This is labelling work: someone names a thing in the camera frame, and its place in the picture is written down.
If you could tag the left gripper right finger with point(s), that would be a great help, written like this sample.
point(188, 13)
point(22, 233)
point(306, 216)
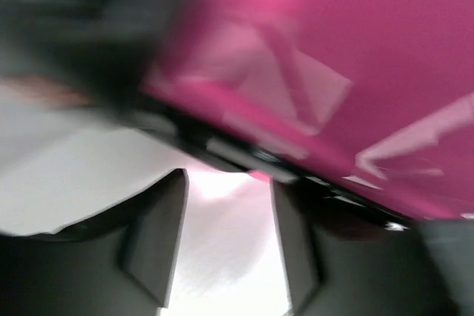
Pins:
point(343, 257)

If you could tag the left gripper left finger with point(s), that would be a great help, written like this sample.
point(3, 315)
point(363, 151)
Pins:
point(118, 262)

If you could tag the pink hard-shell suitcase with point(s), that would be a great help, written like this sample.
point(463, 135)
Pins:
point(372, 99)

